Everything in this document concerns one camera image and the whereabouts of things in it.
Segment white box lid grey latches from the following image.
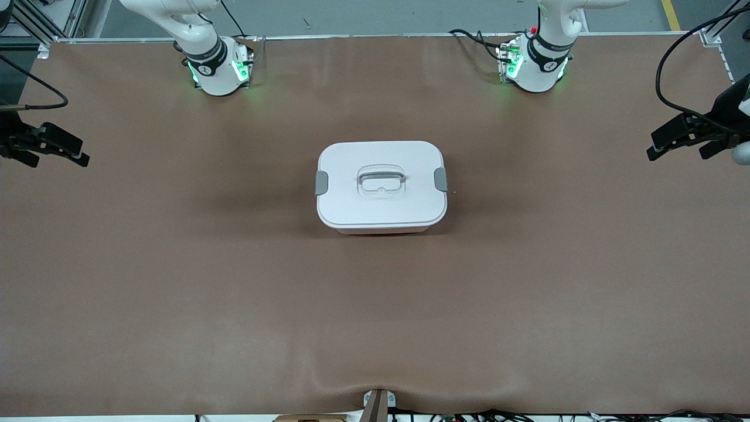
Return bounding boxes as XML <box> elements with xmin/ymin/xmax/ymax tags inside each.
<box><xmin>315</xmin><ymin>141</ymin><xmax>449</xmax><ymax>230</ymax></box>

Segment pink plastic storage box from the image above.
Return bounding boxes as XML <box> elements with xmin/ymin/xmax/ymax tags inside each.
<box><xmin>337</xmin><ymin>227</ymin><xmax>432</xmax><ymax>236</ymax></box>

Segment black left arm base cables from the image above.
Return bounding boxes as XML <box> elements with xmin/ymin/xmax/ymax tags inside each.
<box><xmin>448</xmin><ymin>28</ymin><xmax>506</xmax><ymax>62</ymax></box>

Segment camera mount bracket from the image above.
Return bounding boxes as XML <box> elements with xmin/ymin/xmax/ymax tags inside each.
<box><xmin>362</xmin><ymin>389</ymin><xmax>397</xmax><ymax>422</ymax></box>

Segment brown table mat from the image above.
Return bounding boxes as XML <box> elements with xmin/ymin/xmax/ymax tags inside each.
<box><xmin>0</xmin><ymin>34</ymin><xmax>750</xmax><ymax>418</ymax></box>

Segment aluminium table edge rail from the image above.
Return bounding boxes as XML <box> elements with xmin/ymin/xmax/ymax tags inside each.
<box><xmin>38</xmin><ymin>32</ymin><xmax>721</xmax><ymax>45</ymax></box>

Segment aluminium frame profile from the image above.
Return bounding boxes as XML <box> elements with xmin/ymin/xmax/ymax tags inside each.
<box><xmin>700</xmin><ymin>0</ymin><xmax>750</xmax><ymax>47</ymax></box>
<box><xmin>0</xmin><ymin>0</ymin><xmax>88</xmax><ymax>45</ymax></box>

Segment black right arm base cable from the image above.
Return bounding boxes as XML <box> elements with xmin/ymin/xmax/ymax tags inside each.
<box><xmin>220</xmin><ymin>0</ymin><xmax>253</xmax><ymax>39</ymax></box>

